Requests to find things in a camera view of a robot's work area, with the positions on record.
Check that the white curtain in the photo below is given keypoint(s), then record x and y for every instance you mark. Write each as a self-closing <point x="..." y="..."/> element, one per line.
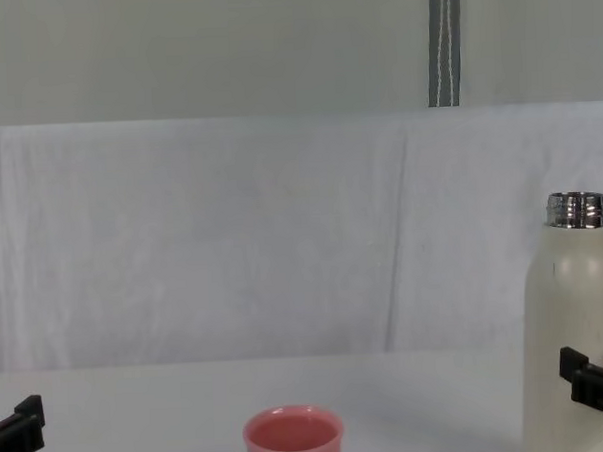
<point x="232" y="239"/>

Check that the cream vacuum bottle steel neck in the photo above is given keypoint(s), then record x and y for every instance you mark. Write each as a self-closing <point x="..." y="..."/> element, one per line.
<point x="561" y="325"/>

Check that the grey striped post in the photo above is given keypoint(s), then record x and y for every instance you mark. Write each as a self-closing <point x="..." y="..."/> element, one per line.
<point x="443" y="39"/>

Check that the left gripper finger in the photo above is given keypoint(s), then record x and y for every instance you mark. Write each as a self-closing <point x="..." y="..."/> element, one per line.
<point x="25" y="428"/>

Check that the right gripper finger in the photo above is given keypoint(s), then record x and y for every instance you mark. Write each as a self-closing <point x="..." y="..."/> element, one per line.
<point x="599" y="388"/>

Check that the pink cup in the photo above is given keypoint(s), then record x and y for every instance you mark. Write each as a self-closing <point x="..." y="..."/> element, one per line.
<point x="290" y="436"/>

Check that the white table cloth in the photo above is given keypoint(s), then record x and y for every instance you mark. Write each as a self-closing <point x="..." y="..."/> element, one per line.
<point x="140" y="418"/>

